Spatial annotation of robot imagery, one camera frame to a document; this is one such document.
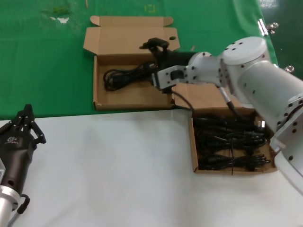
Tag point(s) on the open brown cardboard box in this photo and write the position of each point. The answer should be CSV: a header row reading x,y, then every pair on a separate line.
x,y
206,97
130,99

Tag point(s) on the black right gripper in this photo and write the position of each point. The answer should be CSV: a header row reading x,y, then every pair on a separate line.
x,y
172,59

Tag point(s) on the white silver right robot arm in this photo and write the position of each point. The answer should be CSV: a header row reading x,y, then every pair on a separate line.
x,y
260,78

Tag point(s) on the small wooden scrap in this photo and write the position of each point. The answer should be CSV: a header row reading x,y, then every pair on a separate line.
x,y
193,48

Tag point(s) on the silver binder clip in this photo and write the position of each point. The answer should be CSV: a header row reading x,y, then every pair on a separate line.
x,y
261,26
290,69

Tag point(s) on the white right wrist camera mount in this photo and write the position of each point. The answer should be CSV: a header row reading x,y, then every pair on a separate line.
x,y
165,78

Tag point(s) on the green table cloth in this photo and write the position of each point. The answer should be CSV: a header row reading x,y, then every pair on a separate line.
x,y
35,71

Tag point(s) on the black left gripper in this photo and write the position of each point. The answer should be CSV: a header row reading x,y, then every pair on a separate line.
x,y
16,156

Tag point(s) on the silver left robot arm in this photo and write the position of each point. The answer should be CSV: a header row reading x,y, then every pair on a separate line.
x,y
6,203

